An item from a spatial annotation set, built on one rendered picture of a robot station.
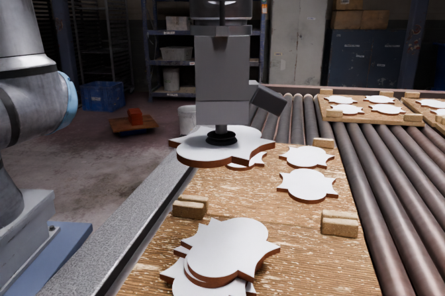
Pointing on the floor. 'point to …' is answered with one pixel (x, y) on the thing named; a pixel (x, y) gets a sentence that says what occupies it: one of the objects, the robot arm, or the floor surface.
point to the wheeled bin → (439, 67)
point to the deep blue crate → (102, 96)
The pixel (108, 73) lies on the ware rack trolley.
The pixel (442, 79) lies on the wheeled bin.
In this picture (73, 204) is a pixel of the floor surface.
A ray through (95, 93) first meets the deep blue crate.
